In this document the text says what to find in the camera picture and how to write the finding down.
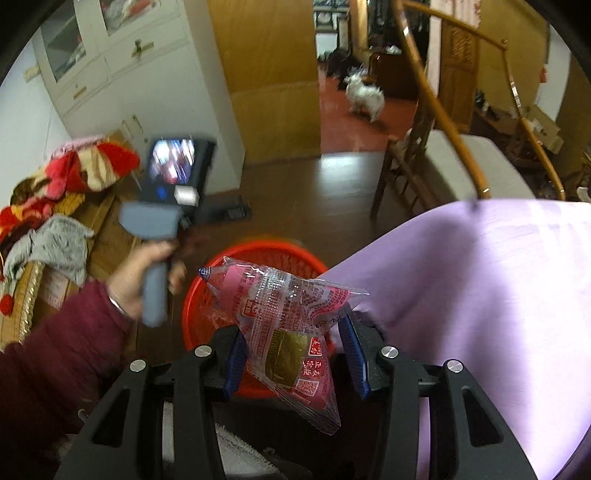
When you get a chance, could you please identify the pink snack wrapper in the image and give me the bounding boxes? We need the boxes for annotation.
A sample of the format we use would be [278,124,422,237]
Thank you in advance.
[197,256,370,435]

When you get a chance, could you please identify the dark red sleeve forearm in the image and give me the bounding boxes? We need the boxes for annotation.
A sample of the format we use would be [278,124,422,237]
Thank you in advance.
[1,281,131,479]

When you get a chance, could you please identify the person's left hand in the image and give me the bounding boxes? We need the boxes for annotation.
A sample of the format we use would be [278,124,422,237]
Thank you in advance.
[105,241,179,321]

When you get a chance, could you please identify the red plastic waste basket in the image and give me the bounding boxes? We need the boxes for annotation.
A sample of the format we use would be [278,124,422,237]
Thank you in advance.
[180,239,335,400]

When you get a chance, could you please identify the red and gold blanket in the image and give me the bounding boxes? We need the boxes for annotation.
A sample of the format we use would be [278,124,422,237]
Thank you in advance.
[1,136,140,248]

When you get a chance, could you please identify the white cupboard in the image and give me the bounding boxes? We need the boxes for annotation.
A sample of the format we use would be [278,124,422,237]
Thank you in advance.
[32,1,245,193]

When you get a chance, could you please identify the purple tablecloth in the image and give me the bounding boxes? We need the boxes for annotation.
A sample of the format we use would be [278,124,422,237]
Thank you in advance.
[325,199,590,479]

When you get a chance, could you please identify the grey cloth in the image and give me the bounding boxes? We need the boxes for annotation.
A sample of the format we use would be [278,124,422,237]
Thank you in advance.
[3,214,95,293]

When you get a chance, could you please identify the white dog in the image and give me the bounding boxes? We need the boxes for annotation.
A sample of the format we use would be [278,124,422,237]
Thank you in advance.
[345,73,386,123]

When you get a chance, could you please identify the wooden rattan chair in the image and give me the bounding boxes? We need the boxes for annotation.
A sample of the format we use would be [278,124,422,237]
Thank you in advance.
[370,1,567,217]

